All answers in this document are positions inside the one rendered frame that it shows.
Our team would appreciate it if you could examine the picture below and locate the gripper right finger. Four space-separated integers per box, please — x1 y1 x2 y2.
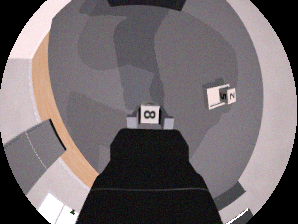
158 106 174 129

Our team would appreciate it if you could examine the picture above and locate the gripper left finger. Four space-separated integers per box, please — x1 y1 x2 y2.
126 105 141 129

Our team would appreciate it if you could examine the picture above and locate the white number cube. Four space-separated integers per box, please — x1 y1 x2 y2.
219 87 236 104
140 102 160 123

